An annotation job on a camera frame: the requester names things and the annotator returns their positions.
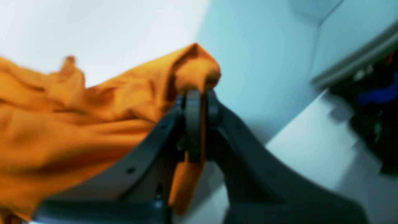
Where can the orange t-shirt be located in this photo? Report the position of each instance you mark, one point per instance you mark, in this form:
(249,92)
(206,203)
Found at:
(56,133)

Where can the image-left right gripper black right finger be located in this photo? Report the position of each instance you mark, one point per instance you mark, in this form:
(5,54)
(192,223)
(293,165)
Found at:
(261,189)

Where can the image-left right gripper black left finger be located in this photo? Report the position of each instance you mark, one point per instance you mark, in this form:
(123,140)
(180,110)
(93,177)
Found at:
(136,189)

